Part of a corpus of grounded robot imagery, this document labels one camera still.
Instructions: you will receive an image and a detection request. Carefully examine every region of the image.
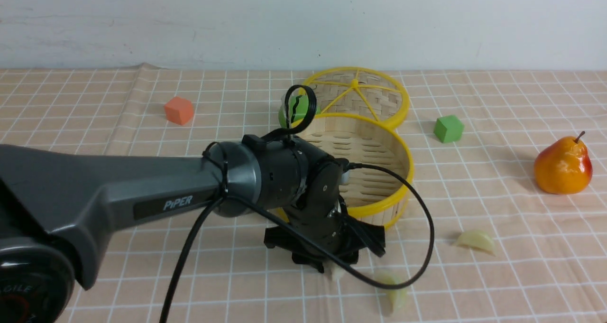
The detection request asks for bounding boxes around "pale yellow dumpling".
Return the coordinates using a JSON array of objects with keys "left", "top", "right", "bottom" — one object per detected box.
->
[{"left": 453, "top": 229, "right": 495, "bottom": 255}]

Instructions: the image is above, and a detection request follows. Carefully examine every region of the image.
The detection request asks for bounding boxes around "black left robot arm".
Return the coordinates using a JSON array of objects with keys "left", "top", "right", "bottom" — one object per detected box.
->
[{"left": 1, "top": 135, "right": 386, "bottom": 323}]

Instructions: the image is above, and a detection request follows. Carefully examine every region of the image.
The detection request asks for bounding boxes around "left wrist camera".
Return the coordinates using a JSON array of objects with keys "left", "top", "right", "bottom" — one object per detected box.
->
[{"left": 336, "top": 158, "right": 351, "bottom": 185}]

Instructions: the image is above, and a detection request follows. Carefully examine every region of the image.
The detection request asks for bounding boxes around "beige checkered tablecloth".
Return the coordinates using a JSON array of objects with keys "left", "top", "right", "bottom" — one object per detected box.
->
[{"left": 1, "top": 65, "right": 606, "bottom": 323}]

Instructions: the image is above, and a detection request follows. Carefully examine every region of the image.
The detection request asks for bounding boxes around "greenish dumpling front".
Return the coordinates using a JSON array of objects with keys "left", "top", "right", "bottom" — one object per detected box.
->
[{"left": 374, "top": 271, "right": 408, "bottom": 316}]

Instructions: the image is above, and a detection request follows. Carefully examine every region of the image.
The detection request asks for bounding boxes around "white dumpling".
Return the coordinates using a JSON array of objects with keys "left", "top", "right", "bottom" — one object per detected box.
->
[{"left": 326, "top": 262, "right": 346, "bottom": 283}]

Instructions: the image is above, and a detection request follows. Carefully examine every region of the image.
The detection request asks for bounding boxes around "bamboo steamer lid yellow rim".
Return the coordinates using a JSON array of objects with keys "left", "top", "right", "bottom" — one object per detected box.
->
[{"left": 303, "top": 66, "right": 410, "bottom": 129}]

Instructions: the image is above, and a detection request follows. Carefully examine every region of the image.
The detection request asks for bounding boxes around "orange yellow toy pear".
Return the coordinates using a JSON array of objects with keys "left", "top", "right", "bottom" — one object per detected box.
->
[{"left": 533, "top": 131, "right": 593, "bottom": 195}]

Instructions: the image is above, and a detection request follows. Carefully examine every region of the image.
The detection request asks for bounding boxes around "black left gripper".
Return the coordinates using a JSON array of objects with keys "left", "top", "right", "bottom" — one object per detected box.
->
[{"left": 283, "top": 159, "right": 386, "bottom": 274}]

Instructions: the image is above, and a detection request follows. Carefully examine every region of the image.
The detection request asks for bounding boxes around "bamboo steamer tray yellow rim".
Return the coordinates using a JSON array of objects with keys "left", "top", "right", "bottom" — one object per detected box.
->
[{"left": 299, "top": 113, "right": 414, "bottom": 228}]

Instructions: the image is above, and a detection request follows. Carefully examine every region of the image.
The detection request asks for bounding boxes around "orange foam cube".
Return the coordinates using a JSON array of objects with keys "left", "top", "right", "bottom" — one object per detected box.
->
[{"left": 164, "top": 96, "right": 195, "bottom": 126}]

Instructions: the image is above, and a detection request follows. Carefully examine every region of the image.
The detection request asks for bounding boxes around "green watermelon toy ball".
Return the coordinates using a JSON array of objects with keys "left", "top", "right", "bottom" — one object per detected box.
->
[{"left": 278, "top": 90, "right": 308, "bottom": 127}]

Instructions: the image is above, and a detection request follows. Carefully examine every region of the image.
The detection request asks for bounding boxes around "green foam cube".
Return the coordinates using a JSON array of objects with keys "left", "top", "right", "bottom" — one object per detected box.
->
[{"left": 433, "top": 115, "right": 465, "bottom": 144}]

